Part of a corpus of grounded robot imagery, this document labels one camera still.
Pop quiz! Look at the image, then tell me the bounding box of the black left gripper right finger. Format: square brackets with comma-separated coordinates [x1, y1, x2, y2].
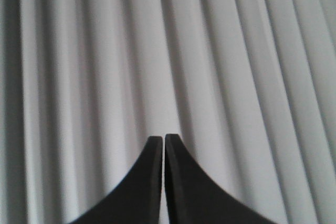
[164, 134, 271, 223]

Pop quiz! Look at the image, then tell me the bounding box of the grey pleated curtain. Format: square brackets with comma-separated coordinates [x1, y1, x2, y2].
[1, 0, 335, 223]

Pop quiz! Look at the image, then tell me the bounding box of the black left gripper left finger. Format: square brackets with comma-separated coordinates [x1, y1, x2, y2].
[72, 136, 163, 223]

